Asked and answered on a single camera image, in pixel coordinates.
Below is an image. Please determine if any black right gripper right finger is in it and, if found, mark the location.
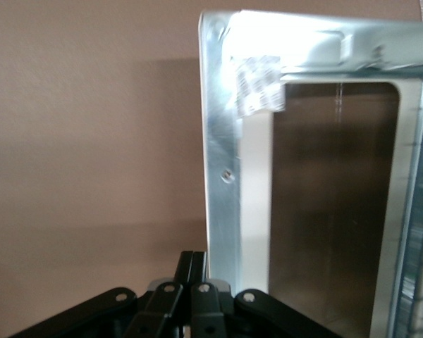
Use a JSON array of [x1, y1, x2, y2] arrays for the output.
[[190, 250, 345, 338]]

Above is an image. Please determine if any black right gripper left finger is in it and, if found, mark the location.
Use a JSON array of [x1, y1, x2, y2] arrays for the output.
[[6, 249, 195, 338]]

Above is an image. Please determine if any silver metal frame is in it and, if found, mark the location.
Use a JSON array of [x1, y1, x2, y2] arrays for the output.
[[196, 8, 423, 338]]

